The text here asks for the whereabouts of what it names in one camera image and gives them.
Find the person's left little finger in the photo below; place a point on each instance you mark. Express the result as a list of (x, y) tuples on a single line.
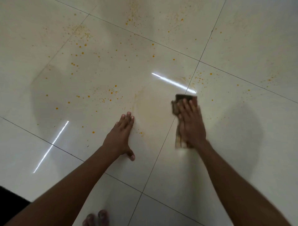
[(116, 127)]

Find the person's right forearm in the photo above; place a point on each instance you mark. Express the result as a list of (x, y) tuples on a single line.
[(235, 184)]

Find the scatter of orange spill spots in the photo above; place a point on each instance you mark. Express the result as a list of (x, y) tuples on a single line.
[(80, 53)]

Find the person's right hand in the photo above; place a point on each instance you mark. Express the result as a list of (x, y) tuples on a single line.
[(192, 128)]

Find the person's left middle finger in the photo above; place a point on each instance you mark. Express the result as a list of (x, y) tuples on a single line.
[(126, 121)]

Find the person's left thumb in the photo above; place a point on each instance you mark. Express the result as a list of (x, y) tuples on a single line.
[(130, 155)]

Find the person's right fingers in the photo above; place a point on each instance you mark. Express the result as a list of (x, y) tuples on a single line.
[(188, 109)]

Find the person's left hand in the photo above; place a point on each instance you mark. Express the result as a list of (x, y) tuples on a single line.
[(118, 139)]

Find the brown checked cleaning cloth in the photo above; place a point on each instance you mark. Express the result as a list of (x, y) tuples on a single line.
[(178, 140)]

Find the person's left forearm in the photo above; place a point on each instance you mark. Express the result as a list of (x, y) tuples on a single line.
[(67, 191)]

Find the person's bare foot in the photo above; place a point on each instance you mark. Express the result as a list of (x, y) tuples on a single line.
[(97, 218)]

